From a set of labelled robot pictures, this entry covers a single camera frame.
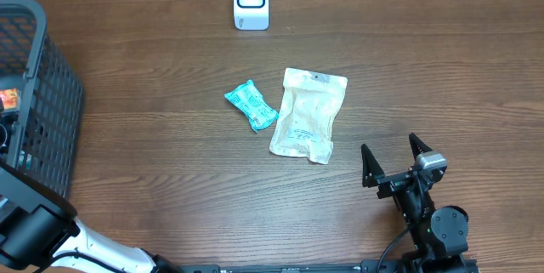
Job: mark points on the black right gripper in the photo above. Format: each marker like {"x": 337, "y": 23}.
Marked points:
{"x": 392, "y": 184}

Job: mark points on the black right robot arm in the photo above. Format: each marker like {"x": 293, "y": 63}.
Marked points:
{"x": 434, "y": 239}

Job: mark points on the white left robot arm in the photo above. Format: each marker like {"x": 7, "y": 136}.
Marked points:
{"x": 40, "y": 227}

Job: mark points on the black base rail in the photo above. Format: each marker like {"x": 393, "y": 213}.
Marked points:
{"x": 297, "y": 269}

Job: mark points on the orange tissue packet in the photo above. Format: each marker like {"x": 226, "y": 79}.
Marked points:
{"x": 10, "y": 99}

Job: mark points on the black mesh basket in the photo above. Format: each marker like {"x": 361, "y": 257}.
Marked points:
{"x": 52, "y": 95}

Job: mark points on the white barcode scanner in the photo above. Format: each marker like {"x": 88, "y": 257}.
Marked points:
{"x": 251, "y": 15}

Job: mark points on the beige resealable pouch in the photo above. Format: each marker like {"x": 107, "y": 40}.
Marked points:
{"x": 309, "y": 106}

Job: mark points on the teal snack packet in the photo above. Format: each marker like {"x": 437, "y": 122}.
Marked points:
{"x": 249, "y": 100}

